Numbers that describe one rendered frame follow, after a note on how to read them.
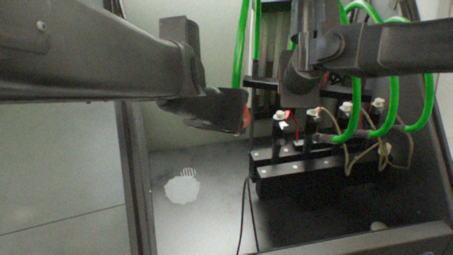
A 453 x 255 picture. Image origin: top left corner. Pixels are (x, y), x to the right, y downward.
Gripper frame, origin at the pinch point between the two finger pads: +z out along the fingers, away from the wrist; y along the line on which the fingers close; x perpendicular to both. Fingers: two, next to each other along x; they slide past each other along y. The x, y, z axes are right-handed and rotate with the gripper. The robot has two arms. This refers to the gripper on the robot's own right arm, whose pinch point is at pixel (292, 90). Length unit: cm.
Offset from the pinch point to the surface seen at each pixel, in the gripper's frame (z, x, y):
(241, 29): -15.7, 10.2, 6.0
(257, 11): 10.5, 6.8, 21.1
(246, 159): 42.8, 8.0, -11.8
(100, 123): 191, 110, 18
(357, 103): -6.9, -10.4, -3.7
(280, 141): 11.9, 1.0, -8.9
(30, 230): 124, 117, -48
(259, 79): 25.1, 5.4, 8.7
